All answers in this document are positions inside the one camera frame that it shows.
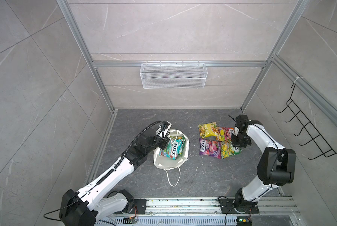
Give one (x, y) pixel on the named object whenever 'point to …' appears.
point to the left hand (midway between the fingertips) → (168, 129)
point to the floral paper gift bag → (172, 167)
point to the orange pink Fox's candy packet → (224, 133)
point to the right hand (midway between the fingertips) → (238, 143)
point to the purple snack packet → (209, 147)
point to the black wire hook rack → (325, 150)
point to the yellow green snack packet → (208, 129)
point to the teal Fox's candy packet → (175, 148)
